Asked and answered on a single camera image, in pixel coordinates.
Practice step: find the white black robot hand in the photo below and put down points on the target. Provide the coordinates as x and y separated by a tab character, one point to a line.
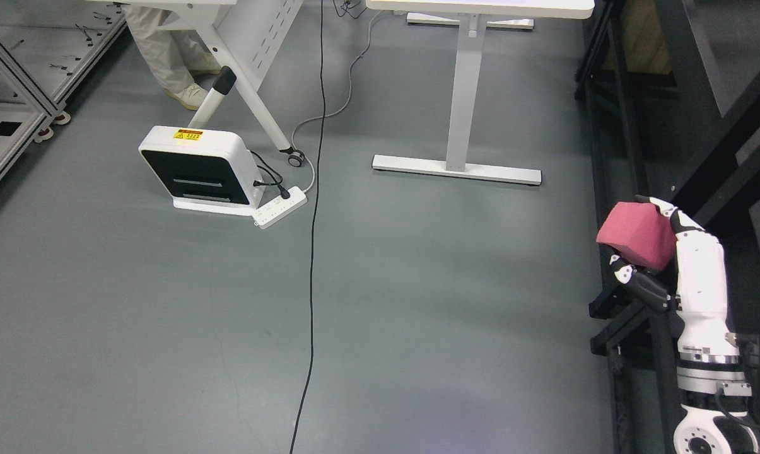
694	283

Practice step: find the pink foam block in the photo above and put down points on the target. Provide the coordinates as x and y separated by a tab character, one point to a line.
640	234

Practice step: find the white robot forearm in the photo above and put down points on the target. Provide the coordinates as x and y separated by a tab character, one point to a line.
715	396

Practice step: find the black metal shelf rack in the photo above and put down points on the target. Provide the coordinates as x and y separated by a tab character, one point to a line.
672	90

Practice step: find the white standing desk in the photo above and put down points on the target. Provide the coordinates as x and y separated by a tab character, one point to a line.
473	17

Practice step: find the white power strip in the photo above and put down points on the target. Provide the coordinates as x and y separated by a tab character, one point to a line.
276	209

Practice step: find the white charging dock box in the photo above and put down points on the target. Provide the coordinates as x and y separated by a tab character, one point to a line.
204	170

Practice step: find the white folding table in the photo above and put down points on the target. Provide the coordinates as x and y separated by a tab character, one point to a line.
244	36

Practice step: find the person in beige clothes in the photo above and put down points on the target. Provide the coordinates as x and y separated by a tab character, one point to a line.
174	57

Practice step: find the aluminium frame rack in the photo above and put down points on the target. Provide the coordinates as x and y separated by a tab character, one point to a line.
46	49

